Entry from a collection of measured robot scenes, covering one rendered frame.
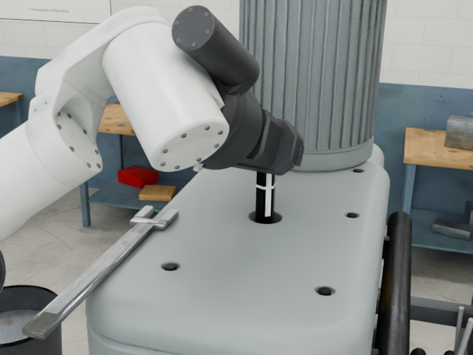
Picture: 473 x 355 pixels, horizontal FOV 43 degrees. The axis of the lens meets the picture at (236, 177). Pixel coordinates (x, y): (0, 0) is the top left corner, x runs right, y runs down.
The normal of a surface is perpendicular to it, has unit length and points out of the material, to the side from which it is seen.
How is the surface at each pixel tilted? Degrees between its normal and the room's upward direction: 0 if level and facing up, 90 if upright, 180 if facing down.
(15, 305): 86
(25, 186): 96
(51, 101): 57
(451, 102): 90
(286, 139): 61
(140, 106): 73
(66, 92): 93
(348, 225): 0
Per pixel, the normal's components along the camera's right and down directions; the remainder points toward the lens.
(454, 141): -0.47, 0.31
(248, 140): 0.79, 0.45
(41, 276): 0.02, -0.93
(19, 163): -0.13, 0.04
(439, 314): -0.27, 0.34
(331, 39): 0.17, 0.36
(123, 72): -0.60, -0.02
